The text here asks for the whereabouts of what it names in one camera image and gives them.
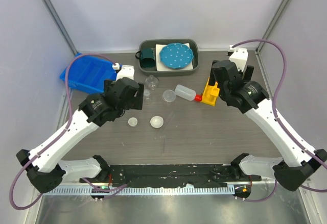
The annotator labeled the yellow test tube rack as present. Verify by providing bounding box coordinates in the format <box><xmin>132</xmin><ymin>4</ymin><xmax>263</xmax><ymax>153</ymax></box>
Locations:
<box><xmin>201</xmin><ymin>80</ymin><xmax>220</xmax><ymax>106</ymax></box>

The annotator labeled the clear glass test tube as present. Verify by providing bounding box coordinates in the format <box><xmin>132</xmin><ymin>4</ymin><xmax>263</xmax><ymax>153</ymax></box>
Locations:
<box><xmin>154</xmin><ymin>111</ymin><xmax>175</xmax><ymax>140</ymax></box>

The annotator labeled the blue plastic divided bin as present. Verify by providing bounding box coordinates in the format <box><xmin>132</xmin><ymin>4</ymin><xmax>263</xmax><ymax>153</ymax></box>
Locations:
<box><xmin>68</xmin><ymin>53</ymin><xmax>122</xmax><ymax>94</ymax></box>

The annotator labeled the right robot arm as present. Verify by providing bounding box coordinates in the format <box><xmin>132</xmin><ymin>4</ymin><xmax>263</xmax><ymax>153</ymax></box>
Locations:
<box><xmin>208</xmin><ymin>60</ymin><xmax>326</xmax><ymax>191</ymax></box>

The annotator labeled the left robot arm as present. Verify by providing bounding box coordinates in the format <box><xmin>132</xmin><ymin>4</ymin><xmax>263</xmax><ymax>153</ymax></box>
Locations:
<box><xmin>16</xmin><ymin>78</ymin><xmax>144</xmax><ymax>193</ymax></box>

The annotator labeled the small clear glass flask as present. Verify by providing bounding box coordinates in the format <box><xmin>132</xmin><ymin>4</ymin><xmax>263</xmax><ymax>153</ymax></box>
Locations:
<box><xmin>143</xmin><ymin>89</ymin><xmax>152</xmax><ymax>105</ymax></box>

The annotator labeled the clear round glass flask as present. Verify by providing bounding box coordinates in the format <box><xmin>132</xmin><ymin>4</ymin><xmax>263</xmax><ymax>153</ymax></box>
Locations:
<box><xmin>145</xmin><ymin>75</ymin><xmax>159</xmax><ymax>90</ymax></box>

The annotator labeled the white evaporating dish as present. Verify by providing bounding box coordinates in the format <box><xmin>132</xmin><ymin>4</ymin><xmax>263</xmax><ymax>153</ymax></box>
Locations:
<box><xmin>150</xmin><ymin>116</ymin><xmax>164</xmax><ymax>129</ymax></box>

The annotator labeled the white squeeze bottle red cap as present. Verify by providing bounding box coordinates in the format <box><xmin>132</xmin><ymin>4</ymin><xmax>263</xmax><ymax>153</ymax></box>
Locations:
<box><xmin>174</xmin><ymin>84</ymin><xmax>202</xmax><ymax>102</ymax></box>

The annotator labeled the clear plastic beaker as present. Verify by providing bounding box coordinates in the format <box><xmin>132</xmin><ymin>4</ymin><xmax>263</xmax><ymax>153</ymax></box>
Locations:
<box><xmin>162</xmin><ymin>89</ymin><xmax>176</xmax><ymax>106</ymax></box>

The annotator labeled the white square paper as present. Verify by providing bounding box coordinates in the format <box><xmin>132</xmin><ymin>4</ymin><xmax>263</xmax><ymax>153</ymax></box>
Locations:
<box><xmin>155</xmin><ymin>41</ymin><xmax>196</xmax><ymax>75</ymax></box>

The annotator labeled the dark green mug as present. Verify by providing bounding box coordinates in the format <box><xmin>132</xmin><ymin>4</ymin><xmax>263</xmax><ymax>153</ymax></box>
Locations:
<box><xmin>135</xmin><ymin>48</ymin><xmax>156</xmax><ymax>69</ymax></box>

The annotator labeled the blue dotted plate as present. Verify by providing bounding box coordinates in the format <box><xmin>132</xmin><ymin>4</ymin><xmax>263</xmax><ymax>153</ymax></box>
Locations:
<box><xmin>156</xmin><ymin>43</ymin><xmax>194</xmax><ymax>71</ymax></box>

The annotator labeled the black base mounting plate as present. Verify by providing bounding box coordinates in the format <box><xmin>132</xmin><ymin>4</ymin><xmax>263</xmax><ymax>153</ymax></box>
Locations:
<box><xmin>89</xmin><ymin>164</ymin><xmax>262</xmax><ymax>188</ymax></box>

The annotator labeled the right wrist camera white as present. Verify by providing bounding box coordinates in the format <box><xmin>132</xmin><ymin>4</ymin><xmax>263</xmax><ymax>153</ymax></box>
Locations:
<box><xmin>227</xmin><ymin>45</ymin><xmax>248</xmax><ymax>71</ymax></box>

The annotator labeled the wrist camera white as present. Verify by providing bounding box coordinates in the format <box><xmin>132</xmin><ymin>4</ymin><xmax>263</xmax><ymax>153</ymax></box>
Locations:
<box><xmin>112</xmin><ymin>63</ymin><xmax>135</xmax><ymax>81</ymax></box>
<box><xmin>227</xmin><ymin>45</ymin><xmax>248</xmax><ymax>71</ymax></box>

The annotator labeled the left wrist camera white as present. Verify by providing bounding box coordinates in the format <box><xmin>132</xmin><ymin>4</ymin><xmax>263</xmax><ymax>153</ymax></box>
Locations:
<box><xmin>112</xmin><ymin>63</ymin><xmax>135</xmax><ymax>81</ymax></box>

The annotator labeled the white slotted cable duct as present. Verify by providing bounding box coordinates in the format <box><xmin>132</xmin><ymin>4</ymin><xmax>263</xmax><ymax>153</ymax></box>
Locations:
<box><xmin>44</xmin><ymin>185</ymin><xmax>235</xmax><ymax>196</ymax></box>

